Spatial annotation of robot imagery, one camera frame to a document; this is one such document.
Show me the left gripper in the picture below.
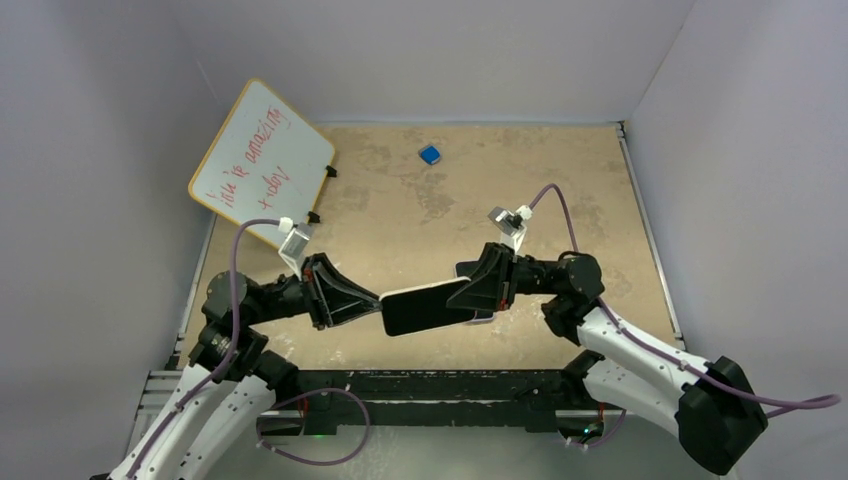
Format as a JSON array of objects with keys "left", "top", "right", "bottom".
[{"left": 245, "top": 252, "right": 383, "bottom": 328}]

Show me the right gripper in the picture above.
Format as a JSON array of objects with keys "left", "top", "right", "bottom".
[{"left": 444, "top": 242, "right": 558, "bottom": 312}]

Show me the black phone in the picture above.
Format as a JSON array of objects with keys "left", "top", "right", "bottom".
[
  {"left": 380, "top": 278, "right": 473, "bottom": 337},
  {"left": 454, "top": 260, "right": 479, "bottom": 279}
]

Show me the lavender phone case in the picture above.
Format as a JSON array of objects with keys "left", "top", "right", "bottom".
[{"left": 467, "top": 310, "right": 495, "bottom": 325}]

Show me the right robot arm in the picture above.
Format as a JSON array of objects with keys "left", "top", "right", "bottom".
[{"left": 446, "top": 242, "right": 768, "bottom": 475}]

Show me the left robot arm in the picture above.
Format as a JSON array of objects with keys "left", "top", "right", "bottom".
[{"left": 105, "top": 253, "right": 380, "bottom": 479}]

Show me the blue eraser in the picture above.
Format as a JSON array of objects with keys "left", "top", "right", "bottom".
[{"left": 418, "top": 145, "right": 442, "bottom": 165}]

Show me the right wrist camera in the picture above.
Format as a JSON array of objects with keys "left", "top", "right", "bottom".
[{"left": 488, "top": 205, "right": 532, "bottom": 254}]

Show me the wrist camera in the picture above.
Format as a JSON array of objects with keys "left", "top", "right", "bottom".
[
  {"left": 278, "top": 217, "right": 314, "bottom": 279},
  {"left": 488, "top": 205, "right": 532, "bottom": 254}
]

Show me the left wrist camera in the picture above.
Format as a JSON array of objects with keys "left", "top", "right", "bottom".
[{"left": 278, "top": 217, "right": 314, "bottom": 279}]

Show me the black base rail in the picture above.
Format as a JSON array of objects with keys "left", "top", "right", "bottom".
[{"left": 254, "top": 367, "right": 627, "bottom": 439}]

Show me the whiteboard with yellow frame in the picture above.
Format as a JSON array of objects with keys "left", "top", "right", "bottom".
[{"left": 188, "top": 78, "right": 336, "bottom": 225}]

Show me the aluminium frame rail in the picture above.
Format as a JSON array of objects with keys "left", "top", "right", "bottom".
[{"left": 137, "top": 370, "right": 183, "bottom": 415}]

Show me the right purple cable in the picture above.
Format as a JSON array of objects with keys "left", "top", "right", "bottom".
[{"left": 526, "top": 183, "right": 841, "bottom": 420}]

